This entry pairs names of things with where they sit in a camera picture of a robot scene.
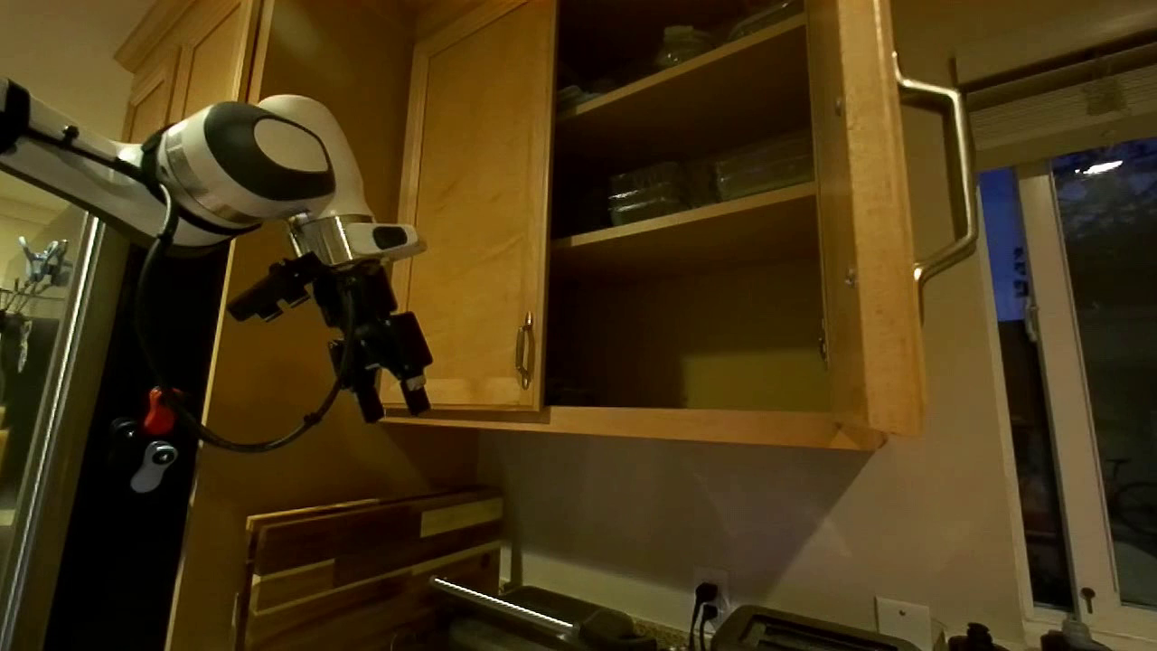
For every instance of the kitchen window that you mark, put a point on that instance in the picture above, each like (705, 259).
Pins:
(1071, 250)

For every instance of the stainless steel toaster oven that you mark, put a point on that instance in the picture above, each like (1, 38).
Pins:
(529, 620)

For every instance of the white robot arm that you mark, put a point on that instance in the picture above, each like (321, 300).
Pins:
(230, 170)

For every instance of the stainless steel refrigerator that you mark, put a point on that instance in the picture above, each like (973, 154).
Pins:
(88, 563)

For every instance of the wooden cutting boards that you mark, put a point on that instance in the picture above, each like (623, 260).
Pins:
(356, 575)

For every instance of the white light switch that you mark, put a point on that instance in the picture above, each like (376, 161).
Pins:
(904, 620)

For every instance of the cabinet above refrigerator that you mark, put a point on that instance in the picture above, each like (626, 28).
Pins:
(187, 55)

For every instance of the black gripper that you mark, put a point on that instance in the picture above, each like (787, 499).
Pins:
(375, 329)

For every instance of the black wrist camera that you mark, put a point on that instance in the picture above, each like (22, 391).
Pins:
(270, 296)

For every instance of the wall power outlet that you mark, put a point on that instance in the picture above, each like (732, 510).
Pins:
(705, 602)

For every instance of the wooden cupboard door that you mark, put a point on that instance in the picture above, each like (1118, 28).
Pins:
(476, 184)
(869, 293)

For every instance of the stacked dishes on shelf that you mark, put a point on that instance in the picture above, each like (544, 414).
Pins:
(675, 184)

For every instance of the white window blind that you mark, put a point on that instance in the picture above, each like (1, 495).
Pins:
(1027, 107)

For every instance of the wooden upper cupboard frame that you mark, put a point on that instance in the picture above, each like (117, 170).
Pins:
(698, 321)

